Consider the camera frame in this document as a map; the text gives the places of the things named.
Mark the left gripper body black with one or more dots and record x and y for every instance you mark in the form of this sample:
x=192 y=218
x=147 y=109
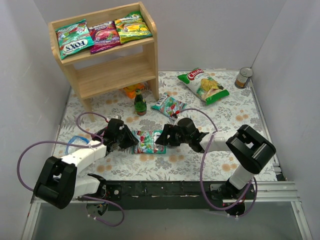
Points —
x=122 y=136

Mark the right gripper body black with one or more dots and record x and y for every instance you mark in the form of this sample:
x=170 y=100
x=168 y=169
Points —
x=170 y=135

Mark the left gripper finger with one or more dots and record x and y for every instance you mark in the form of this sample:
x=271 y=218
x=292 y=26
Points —
x=125 y=144
x=128 y=135

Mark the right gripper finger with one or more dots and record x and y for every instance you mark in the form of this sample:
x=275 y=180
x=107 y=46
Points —
x=164 y=140
x=167 y=131

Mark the teal fox's mint bag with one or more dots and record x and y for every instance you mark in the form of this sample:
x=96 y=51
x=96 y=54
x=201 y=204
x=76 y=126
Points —
x=146 y=142
x=167 y=105
x=73 y=38

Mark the purple Fox's berries bag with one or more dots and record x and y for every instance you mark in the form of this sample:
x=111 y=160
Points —
x=104 y=36

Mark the yellow green Fox's bag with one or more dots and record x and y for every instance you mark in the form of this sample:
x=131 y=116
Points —
x=132 y=27

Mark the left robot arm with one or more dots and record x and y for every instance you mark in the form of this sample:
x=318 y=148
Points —
x=59 y=181

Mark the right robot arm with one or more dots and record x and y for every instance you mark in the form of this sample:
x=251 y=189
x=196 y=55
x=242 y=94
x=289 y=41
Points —
x=251 y=149

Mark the wooden two-tier shelf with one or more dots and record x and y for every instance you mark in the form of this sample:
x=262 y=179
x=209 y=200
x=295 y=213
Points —
x=110 y=75

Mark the green glass bottle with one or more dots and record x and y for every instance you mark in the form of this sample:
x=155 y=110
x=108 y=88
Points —
x=140 y=105

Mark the blue white tape roll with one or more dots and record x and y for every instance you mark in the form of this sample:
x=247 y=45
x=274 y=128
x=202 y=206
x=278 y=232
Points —
x=75 y=140

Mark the floral table mat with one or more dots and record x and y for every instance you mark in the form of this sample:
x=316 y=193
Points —
x=150 y=162

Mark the orange snack packet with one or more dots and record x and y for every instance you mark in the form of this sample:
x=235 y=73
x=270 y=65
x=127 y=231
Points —
x=130 y=91

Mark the green Chuba chips bag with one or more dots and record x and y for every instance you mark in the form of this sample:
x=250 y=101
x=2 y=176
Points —
x=203 y=86

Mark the tin can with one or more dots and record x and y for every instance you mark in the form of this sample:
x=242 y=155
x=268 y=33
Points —
x=244 y=75

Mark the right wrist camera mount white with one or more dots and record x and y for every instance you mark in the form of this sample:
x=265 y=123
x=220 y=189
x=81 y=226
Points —
x=176 y=117

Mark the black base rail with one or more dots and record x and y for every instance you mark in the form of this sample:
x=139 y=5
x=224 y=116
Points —
x=172 y=195

